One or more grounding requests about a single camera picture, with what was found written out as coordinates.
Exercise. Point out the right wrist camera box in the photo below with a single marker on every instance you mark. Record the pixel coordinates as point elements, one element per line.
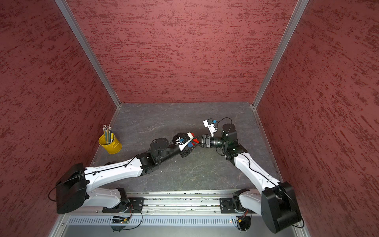
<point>211,124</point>

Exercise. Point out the aluminium corner post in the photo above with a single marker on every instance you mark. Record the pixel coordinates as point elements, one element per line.
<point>290,28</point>
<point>69,17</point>

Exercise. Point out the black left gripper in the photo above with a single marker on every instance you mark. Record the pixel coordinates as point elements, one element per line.
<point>184,152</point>

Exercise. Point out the perforated cable tray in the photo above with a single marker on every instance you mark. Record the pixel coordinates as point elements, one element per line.
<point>221,221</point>

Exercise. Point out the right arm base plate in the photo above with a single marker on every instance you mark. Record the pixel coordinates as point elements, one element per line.
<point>229,206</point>

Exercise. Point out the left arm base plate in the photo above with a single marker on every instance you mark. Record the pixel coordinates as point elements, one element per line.
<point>134,204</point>

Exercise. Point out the yellow metal pencil cup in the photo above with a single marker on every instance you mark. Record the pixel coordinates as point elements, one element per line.
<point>112,148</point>

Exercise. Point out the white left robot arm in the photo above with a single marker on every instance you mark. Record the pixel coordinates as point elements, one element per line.
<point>83,186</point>

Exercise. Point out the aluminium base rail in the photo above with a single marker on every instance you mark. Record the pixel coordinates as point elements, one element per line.
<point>201,203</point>

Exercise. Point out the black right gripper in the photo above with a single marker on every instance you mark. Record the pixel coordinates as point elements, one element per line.
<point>207,140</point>

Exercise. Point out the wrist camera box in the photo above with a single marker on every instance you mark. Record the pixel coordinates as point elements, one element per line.
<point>211,124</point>
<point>182,140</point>

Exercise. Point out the red lego brick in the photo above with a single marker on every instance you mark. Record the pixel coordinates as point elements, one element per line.
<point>193,138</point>

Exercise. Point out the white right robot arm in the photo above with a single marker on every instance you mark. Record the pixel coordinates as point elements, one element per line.
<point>268,186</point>

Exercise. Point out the aluminium corner post right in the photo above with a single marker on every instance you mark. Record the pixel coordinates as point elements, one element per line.
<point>290,28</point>

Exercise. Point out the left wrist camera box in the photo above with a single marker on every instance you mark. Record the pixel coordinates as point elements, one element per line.
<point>182,140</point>

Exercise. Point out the aluminium corner post left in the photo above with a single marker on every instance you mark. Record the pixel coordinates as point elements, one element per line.
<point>69,17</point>

